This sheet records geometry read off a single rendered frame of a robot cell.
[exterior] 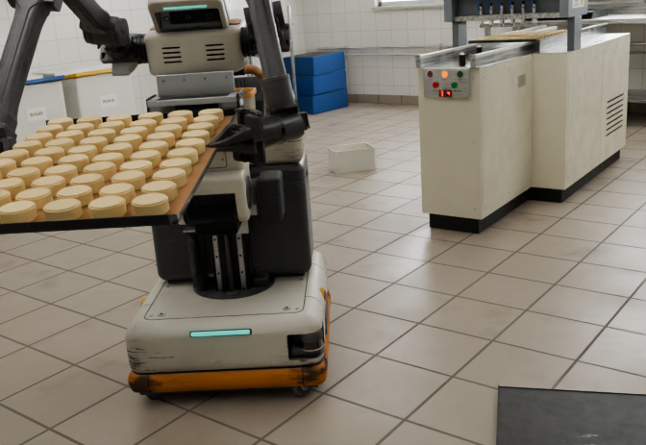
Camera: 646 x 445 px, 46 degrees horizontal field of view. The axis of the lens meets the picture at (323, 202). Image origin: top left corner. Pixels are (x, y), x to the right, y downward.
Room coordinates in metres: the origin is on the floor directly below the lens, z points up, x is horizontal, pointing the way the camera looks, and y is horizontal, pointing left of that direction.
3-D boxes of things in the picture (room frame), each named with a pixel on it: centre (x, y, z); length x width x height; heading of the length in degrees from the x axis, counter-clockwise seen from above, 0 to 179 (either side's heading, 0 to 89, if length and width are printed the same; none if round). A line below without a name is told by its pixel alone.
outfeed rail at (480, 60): (4.39, -1.34, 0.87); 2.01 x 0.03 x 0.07; 144
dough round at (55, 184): (1.13, 0.42, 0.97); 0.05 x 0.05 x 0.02
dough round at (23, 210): (1.02, 0.42, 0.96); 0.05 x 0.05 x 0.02
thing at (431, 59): (4.56, -1.10, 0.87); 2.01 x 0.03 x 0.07; 144
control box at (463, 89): (3.69, -0.64, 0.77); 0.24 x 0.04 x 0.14; 54
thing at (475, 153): (3.98, -0.86, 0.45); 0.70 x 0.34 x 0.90; 144
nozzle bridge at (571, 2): (4.39, -1.16, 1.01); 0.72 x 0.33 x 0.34; 54
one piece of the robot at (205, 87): (2.16, 0.34, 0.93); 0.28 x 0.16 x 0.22; 87
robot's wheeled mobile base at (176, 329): (2.45, 0.32, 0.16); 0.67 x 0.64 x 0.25; 177
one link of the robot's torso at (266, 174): (2.28, 0.27, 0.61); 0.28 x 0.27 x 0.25; 87
